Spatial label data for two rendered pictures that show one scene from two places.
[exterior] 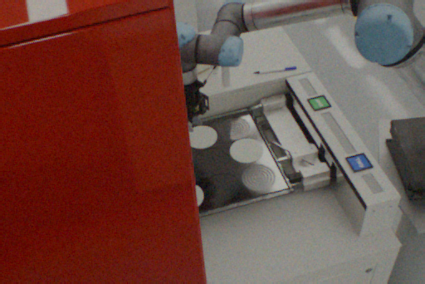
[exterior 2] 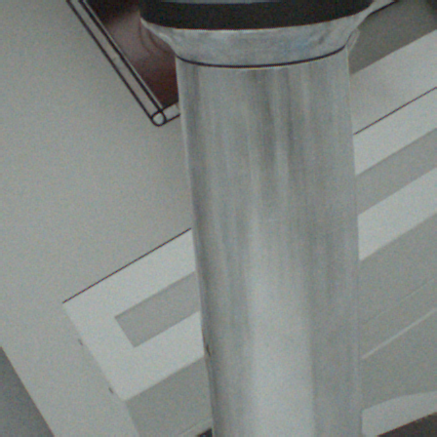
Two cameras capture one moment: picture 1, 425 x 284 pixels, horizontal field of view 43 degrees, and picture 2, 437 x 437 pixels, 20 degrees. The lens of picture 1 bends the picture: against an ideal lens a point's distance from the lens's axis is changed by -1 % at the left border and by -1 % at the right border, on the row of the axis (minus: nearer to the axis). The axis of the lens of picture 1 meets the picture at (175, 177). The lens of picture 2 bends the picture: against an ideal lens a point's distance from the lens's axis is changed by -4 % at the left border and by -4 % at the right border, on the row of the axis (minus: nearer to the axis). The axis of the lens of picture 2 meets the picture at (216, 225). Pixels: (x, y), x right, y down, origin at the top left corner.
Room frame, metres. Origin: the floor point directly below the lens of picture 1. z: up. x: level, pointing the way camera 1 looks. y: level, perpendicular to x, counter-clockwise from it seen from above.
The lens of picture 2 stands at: (0.81, -0.88, 1.82)
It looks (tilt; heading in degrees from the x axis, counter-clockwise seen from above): 63 degrees down; 73
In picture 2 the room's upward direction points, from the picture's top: 8 degrees counter-clockwise
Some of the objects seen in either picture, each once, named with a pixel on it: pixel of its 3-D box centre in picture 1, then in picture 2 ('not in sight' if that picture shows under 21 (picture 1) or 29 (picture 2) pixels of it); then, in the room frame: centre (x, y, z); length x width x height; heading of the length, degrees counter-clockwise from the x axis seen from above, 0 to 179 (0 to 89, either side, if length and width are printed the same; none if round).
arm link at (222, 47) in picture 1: (221, 46); not in sight; (1.14, -0.17, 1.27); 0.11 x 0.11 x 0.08; 67
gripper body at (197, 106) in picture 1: (188, 95); not in sight; (1.16, -0.07, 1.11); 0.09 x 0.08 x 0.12; 37
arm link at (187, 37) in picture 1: (182, 46); not in sight; (1.16, -0.07, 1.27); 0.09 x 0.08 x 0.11; 67
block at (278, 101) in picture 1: (273, 102); not in sight; (1.31, -0.35, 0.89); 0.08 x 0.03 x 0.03; 97
